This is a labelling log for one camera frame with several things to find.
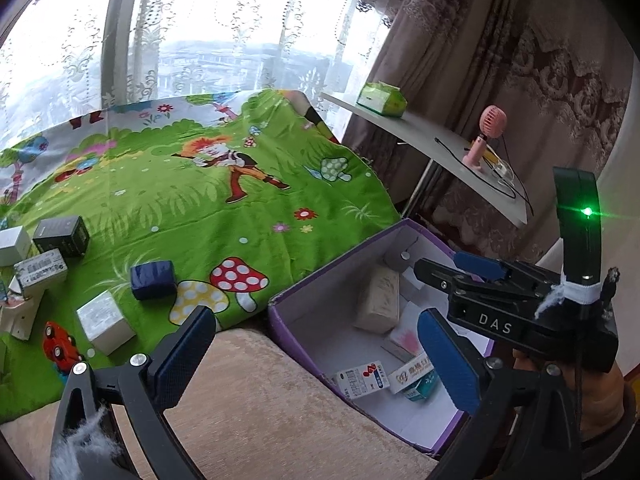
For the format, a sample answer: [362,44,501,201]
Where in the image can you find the striped sleeve forearm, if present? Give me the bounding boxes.
[582,385,639,480]

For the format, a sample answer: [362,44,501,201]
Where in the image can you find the right hand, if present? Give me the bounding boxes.
[512,350,625,440]

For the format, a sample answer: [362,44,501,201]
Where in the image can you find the teal small box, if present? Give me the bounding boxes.
[401,370,439,402]

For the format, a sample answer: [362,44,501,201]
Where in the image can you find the silver white cube box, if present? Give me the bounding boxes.
[76,290,136,356]

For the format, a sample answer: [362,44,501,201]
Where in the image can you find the white orange logo box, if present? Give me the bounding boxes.
[387,352,434,394]

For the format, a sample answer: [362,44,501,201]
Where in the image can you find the white long carton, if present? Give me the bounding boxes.
[0,292,43,341]

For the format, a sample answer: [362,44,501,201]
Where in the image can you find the white pink flat box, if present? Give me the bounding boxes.
[381,318,423,363]

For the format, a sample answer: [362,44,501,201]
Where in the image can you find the small white box in bin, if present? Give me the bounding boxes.
[399,266,424,301]

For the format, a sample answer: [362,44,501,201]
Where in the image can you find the white red medicine box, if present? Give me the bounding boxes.
[333,361,390,400]

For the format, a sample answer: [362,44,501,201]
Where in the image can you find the dark blue box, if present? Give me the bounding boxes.
[129,260,177,301]

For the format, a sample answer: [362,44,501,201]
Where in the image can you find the grey label box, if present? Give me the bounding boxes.
[13,248,68,296]

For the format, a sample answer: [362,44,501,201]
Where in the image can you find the beige cardboard box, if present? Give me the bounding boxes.
[354,264,400,335]

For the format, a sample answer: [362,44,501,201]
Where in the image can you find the purple storage box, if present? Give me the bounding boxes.
[268,220,463,455]

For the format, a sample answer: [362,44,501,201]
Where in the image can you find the pink handheld fan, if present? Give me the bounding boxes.
[462,105,508,170]

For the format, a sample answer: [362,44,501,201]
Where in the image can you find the black box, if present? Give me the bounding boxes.
[32,214,90,258]

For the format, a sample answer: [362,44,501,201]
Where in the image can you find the brown patterned curtain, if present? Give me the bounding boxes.
[370,0,634,262]

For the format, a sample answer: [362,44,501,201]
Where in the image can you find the green cartoon play mat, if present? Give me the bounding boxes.
[1,89,399,422]

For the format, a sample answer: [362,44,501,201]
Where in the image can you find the green tissue pack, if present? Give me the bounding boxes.
[357,81,408,118]

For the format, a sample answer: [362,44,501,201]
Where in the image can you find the white lace curtain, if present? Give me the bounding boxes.
[1,0,393,146]

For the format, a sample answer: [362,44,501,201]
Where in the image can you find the black cable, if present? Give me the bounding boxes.
[433,134,535,217]

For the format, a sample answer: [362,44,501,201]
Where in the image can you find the window frame post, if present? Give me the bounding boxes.
[101,0,136,108]

